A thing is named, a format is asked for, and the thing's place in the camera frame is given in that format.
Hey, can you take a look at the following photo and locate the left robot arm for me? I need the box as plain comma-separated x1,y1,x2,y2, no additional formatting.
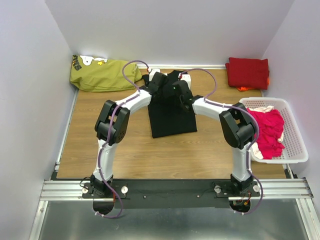
90,70,168,198

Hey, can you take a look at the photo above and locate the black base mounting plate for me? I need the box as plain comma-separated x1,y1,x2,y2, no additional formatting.
82,178,260,209

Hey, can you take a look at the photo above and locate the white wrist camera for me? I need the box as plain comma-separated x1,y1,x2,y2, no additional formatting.
147,67,161,82
178,72,192,89

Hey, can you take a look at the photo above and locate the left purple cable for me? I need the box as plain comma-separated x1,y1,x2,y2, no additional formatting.
93,59,152,219

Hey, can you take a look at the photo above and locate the olive green folded t-shirt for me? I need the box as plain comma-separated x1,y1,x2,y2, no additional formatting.
69,55,142,93

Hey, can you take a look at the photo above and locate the pink t-shirt in basket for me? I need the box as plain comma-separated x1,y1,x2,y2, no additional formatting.
246,107,286,160

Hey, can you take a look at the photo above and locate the white plastic basket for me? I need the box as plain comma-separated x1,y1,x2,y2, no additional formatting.
239,97,309,165

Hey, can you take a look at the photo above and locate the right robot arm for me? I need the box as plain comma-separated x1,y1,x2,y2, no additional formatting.
173,80,259,196

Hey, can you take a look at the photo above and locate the aluminium frame rail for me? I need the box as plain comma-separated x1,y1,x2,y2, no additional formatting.
30,164,320,240

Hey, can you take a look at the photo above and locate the orange folded t-shirt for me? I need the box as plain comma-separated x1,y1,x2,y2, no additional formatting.
236,77,270,92

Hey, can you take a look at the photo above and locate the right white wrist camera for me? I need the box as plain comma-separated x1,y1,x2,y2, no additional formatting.
178,72,192,89

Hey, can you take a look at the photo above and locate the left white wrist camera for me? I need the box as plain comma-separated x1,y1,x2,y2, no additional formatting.
147,67,161,82

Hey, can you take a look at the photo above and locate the black floral t-shirt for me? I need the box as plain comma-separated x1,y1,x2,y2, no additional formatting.
147,70,197,139

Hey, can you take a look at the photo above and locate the red folded t-shirt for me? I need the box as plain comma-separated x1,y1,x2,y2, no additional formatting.
225,57,270,90

